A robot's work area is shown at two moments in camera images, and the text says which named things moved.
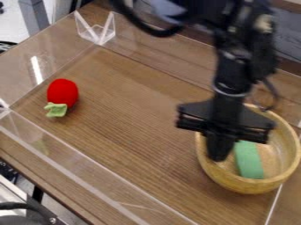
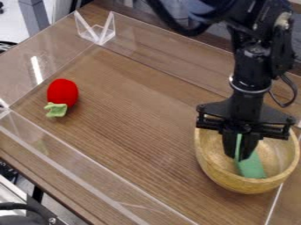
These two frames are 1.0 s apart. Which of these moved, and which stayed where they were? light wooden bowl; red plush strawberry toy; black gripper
Moved: black gripper
Stayed: red plush strawberry toy; light wooden bowl
